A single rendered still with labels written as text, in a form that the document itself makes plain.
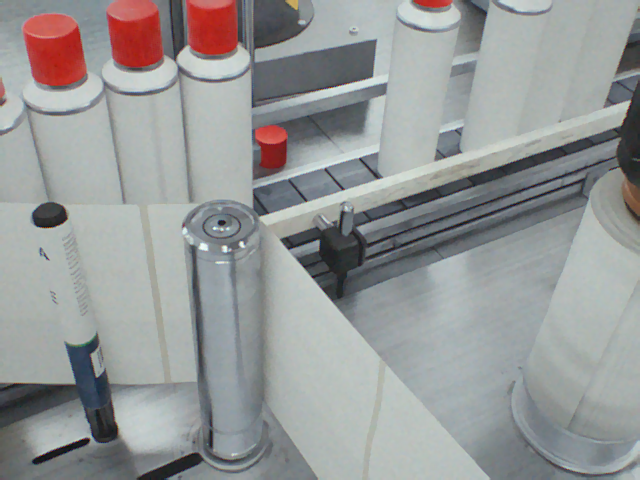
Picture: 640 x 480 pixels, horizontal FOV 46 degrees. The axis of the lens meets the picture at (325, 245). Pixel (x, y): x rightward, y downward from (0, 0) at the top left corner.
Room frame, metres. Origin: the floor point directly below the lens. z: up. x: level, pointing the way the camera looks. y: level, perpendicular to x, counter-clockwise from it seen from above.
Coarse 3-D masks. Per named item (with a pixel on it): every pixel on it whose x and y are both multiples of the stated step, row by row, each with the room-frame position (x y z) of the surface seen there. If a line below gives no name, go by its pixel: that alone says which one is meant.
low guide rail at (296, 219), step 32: (544, 128) 0.61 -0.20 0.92; (576, 128) 0.62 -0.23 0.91; (608, 128) 0.64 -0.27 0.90; (448, 160) 0.55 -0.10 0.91; (480, 160) 0.56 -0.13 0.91; (512, 160) 0.58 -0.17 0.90; (352, 192) 0.49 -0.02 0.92; (384, 192) 0.50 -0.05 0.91; (416, 192) 0.52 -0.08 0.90; (288, 224) 0.45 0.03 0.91
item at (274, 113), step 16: (464, 64) 0.64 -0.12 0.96; (368, 80) 0.59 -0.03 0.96; (384, 80) 0.59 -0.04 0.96; (304, 96) 0.56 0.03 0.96; (320, 96) 0.56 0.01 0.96; (336, 96) 0.56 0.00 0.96; (352, 96) 0.57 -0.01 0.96; (368, 96) 0.58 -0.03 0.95; (256, 112) 0.53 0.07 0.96; (272, 112) 0.53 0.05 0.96; (288, 112) 0.54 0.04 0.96; (304, 112) 0.55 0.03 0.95; (256, 128) 0.52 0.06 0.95
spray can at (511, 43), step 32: (512, 0) 0.59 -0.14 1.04; (544, 0) 0.60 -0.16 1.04; (512, 32) 0.59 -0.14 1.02; (544, 32) 0.60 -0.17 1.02; (480, 64) 0.60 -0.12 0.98; (512, 64) 0.59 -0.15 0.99; (480, 96) 0.59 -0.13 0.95; (512, 96) 0.59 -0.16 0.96; (480, 128) 0.59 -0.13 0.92; (512, 128) 0.59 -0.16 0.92
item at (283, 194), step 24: (624, 96) 0.74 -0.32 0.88; (456, 144) 0.62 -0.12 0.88; (576, 144) 0.64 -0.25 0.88; (336, 168) 0.57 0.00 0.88; (360, 168) 0.57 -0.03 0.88; (504, 168) 0.59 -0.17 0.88; (264, 192) 0.52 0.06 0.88; (288, 192) 0.53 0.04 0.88; (312, 192) 0.53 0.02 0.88; (336, 192) 0.53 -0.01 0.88; (432, 192) 0.54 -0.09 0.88; (456, 192) 0.55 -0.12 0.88; (360, 216) 0.50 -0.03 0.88; (384, 216) 0.51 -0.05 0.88; (288, 240) 0.46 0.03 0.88; (312, 240) 0.47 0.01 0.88
